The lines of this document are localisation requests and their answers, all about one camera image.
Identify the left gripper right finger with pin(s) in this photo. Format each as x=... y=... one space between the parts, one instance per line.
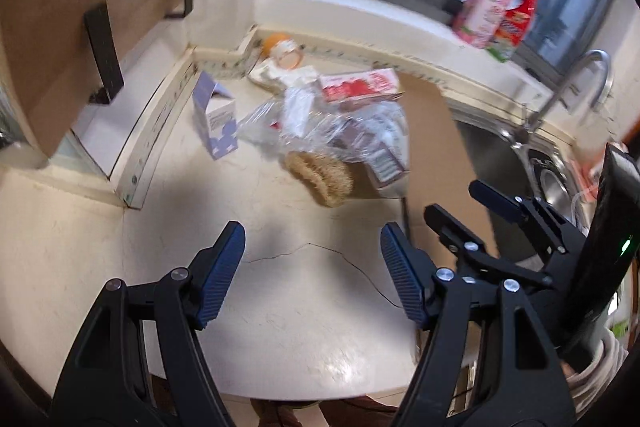
x=411 y=271

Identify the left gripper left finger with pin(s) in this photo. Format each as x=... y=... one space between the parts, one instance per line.
x=213 y=270

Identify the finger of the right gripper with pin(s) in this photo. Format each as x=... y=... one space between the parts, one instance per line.
x=471 y=252
x=544 y=227

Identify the tan loofah scrubber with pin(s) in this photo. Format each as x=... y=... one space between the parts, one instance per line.
x=328 y=178

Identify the large white brown milk carton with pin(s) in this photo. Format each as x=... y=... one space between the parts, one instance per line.
x=380 y=146

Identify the small purple white carton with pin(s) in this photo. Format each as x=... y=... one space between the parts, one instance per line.
x=214 y=109

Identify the clear plastic wrap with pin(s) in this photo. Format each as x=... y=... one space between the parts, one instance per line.
x=300 y=121

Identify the pink strawberry milk carton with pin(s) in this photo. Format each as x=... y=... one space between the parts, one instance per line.
x=356 y=86

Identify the chrome kitchen faucet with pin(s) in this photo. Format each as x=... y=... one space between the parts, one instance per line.
x=569 y=94

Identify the brown cardboard sheet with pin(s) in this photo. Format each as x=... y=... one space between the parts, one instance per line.
x=440 y=171

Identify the stainless steel sink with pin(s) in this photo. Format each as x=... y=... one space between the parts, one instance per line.
x=534 y=169

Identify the pink soap pump bottle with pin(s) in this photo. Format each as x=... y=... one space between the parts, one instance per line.
x=478 y=20

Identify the red spray bottle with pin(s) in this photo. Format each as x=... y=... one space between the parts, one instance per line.
x=512 y=30

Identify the orange capped small jar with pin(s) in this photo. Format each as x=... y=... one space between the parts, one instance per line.
x=283 y=51

